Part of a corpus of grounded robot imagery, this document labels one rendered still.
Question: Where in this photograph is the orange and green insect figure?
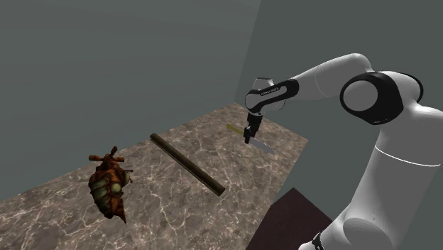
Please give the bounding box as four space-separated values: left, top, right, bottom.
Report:
87 146 134 224

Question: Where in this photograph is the dark olive long rod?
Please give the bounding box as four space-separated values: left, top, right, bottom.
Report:
149 132 226 197

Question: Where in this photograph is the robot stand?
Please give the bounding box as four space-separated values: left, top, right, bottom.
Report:
245 187 334 250

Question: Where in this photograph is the knife with yellow handle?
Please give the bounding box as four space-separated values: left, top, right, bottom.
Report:
226 123 276 156

